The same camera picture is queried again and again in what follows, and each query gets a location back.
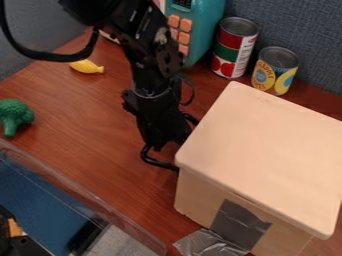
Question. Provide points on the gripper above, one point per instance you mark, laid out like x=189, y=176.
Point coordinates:
x=158, y=115

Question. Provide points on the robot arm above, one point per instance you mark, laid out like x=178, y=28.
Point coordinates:
x=147, y=36

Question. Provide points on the yellow toy banana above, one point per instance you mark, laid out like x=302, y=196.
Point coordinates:
x=87, y=67

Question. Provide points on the red green white can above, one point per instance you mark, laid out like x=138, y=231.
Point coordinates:
x=234, y=48

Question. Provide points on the cream cabinet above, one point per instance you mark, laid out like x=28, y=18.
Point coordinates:
x=267, y=146

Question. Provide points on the yellow blue can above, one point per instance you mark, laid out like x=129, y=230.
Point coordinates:
x=274, y=71

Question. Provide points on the grey tape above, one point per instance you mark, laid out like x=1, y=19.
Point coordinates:
x=236, y=225

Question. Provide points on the green toy broccoli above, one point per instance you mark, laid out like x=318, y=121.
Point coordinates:
x=14, y=115

